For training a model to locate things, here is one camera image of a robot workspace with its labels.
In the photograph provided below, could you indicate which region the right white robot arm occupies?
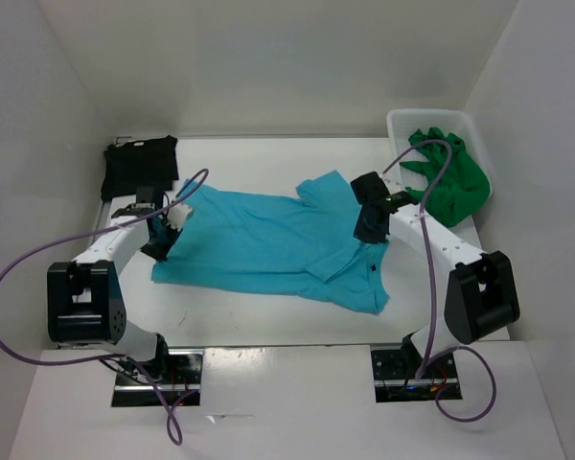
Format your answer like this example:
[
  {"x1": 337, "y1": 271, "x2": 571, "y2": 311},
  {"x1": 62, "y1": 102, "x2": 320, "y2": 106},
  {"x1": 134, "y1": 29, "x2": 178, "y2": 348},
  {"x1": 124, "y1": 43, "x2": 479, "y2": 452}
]
[{"x1": 351, "y1": 172, "x2": 520, "y2": 377}]

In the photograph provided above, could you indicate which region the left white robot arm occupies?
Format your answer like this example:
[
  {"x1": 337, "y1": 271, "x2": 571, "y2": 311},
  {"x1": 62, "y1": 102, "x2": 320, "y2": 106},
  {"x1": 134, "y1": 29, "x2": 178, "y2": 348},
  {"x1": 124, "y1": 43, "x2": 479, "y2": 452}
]
[{"x1": 47, "y1": 187, "x2": 193, "y2": 383}]

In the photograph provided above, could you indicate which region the black t-shirt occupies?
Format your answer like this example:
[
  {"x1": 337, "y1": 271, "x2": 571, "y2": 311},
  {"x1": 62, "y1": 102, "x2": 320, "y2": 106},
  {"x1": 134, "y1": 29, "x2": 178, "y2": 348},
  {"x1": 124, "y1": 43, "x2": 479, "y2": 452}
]
[{"x1": 101, "y1": 135, "x2": 179, "y2": 201}]

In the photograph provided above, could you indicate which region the green t-shirt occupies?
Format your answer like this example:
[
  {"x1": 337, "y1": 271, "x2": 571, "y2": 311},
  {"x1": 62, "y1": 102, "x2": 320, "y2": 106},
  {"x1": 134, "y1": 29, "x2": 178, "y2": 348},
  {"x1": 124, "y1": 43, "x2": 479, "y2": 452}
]
[{"x1": 401, "y1": 126, "x2": 491, "y2": 228}]

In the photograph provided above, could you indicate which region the light blue t-shirt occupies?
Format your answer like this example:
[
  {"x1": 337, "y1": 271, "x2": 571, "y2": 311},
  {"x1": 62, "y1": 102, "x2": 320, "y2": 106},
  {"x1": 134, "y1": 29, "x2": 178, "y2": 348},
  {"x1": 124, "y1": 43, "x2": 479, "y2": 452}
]
[{"x1": 151, "y1": 171, "x2": 389, "y2": 315}]

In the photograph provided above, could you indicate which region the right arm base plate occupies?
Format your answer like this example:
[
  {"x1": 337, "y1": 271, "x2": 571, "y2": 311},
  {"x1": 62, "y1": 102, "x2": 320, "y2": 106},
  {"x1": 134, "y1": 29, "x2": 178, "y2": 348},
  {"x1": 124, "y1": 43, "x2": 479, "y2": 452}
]
[{"x1": 370, "y1": 345, "x2": 462, "y2": 403}]

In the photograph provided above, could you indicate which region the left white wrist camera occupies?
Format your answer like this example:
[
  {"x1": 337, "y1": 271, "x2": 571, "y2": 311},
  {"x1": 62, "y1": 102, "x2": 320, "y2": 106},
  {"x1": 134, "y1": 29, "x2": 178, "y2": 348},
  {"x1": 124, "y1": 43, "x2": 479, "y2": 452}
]
[{"x1": 166, "y1": 203, "x2": 195, "y2": 232}]

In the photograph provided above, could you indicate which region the white plastic basket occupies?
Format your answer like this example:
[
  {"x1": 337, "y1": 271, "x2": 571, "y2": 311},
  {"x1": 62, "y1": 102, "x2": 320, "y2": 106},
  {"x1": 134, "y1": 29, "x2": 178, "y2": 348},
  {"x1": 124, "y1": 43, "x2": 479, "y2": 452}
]
[{"x1": 386, "y1": 108, "x2": 494, "y2": 196}]

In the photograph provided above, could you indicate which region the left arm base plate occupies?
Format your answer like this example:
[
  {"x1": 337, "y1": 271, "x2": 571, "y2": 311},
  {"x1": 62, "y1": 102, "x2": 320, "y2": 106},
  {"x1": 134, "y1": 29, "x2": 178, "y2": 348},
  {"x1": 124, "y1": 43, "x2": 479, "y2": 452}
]
[{"x1": 104, "y1": 348, "x2": 204, "y2": 408}]

